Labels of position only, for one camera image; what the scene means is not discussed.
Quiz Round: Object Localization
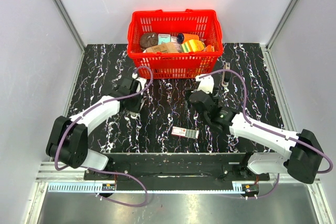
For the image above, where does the aluminium frame rail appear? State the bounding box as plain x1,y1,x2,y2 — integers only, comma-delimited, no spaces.
35,162,322,193

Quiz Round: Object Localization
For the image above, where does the brown cardboard package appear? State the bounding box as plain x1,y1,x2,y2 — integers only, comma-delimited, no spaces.
144,42,180,53

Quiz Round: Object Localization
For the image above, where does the orange cylinder tube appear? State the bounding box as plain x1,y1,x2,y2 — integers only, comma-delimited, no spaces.
176,33,200,44

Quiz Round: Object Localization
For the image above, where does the red staple box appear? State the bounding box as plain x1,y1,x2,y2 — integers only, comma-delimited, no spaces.
171,126,199,139

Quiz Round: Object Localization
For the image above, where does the brown round cookie pack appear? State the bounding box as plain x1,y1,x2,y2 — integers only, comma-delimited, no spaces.
139,33,159,50

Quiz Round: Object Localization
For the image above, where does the yellow green box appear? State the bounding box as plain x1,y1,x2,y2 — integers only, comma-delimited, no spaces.
181,39,205,53

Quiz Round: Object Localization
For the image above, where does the purple cable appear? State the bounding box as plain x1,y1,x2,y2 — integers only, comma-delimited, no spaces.
199,68,334,200
54,66,154,208

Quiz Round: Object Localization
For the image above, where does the teal white small box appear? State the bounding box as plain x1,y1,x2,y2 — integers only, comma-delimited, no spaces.
157,34,171,45

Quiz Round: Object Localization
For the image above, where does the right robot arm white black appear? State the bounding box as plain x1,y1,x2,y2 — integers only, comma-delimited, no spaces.
186,74,323,184

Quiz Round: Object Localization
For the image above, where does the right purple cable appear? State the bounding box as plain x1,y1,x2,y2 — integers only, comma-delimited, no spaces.
199,68,334,200

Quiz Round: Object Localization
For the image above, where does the red plastic shopping basket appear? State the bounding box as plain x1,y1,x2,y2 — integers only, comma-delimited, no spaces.
128,9,224,79

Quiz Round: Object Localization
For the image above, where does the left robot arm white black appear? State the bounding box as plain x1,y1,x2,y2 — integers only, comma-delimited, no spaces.
46,73,146,180

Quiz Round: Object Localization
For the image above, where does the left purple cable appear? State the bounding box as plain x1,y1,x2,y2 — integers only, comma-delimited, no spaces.
54,66,154,208

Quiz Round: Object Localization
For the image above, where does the orange snack packet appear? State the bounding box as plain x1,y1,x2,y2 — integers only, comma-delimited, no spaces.
203,45,215,52

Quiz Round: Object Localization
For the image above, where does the staple remover tool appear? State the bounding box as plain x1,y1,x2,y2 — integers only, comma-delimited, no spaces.
221,62,230,88

